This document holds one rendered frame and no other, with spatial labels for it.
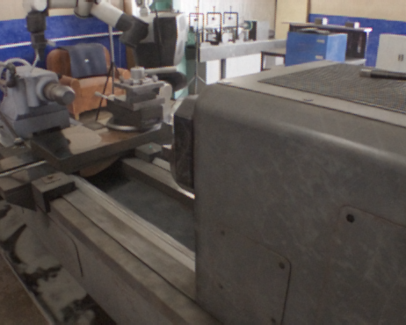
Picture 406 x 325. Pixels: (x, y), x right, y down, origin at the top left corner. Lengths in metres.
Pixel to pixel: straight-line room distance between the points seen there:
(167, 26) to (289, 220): 1.59
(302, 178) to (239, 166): 0.11
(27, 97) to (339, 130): 1.59
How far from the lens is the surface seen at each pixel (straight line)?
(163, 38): 2.03
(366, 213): 0.49
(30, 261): 1.83
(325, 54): 2.91
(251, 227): 0.61
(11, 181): 1.47
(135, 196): 1.53
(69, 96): 1.66
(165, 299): 0.90
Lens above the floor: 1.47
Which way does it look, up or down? 24 degrees down
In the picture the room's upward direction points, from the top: straight up
